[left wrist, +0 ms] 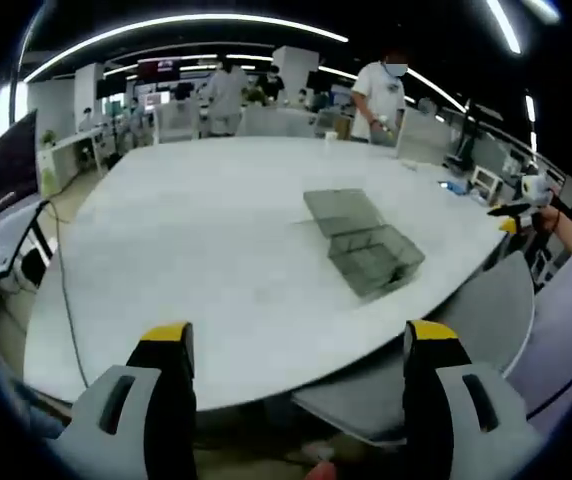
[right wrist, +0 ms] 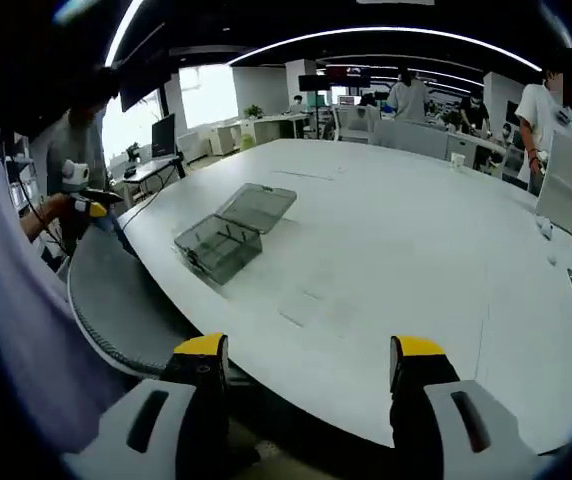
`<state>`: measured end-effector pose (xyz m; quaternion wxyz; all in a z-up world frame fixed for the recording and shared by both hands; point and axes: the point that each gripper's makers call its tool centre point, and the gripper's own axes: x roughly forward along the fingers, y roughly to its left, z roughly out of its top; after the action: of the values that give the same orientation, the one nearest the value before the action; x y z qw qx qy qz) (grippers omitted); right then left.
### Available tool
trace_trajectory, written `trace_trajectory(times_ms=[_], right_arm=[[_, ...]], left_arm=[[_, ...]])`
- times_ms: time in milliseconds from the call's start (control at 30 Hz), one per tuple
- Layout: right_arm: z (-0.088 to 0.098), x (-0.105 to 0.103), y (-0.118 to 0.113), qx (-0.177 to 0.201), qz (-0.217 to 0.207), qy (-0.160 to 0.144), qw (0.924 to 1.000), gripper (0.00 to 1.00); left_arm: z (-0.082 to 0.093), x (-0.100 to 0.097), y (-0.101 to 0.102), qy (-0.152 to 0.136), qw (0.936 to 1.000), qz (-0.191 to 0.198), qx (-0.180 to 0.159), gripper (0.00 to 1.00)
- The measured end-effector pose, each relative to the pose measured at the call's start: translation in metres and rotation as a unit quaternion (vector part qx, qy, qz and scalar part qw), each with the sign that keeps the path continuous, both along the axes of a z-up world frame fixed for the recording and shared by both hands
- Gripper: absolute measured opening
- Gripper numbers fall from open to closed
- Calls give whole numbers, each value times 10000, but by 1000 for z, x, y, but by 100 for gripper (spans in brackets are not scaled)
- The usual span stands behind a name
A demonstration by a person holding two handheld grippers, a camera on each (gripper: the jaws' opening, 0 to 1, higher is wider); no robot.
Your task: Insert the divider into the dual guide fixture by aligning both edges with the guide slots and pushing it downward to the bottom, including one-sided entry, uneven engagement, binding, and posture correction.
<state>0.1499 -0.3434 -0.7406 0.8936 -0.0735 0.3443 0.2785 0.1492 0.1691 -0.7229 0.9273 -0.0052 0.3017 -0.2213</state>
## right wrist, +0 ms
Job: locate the white mesh office chair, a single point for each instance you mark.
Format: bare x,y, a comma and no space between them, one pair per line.
116,290

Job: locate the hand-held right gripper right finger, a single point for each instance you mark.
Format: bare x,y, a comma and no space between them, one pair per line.
496,440

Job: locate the small white desk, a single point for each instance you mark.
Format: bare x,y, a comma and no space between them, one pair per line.
148,166

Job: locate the clear grey guide fixture box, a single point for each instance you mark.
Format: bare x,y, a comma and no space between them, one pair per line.
261,205

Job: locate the red lit screen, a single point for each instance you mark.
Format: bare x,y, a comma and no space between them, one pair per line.
348,76

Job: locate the white cabinet row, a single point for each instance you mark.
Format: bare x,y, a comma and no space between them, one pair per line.
266,131

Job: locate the black hanging monitor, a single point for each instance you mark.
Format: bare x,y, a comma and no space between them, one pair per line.
143,87

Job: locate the black computer mouse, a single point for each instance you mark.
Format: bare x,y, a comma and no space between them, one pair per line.
129,172

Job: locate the small potted plant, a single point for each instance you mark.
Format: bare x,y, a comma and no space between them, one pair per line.
133,151

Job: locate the person's white shirt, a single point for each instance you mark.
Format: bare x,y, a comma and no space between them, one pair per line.
26,325

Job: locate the white paper cup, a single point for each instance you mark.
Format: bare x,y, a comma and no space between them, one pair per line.
457,161

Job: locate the small white object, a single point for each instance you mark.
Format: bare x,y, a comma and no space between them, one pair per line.
546,228

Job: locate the yellow green bin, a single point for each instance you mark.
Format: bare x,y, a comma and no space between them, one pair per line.
247,142

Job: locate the grey desk partition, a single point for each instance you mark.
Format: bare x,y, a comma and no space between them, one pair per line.
411,140

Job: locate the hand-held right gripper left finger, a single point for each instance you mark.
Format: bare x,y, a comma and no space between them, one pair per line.
111,450

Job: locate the ceiling light strip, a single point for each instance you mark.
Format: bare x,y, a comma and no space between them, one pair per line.
391,30
123,32

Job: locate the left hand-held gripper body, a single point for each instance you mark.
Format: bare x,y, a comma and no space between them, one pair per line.
76,175

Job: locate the black monitor on pole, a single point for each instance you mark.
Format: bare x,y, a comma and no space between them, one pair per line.
314,83

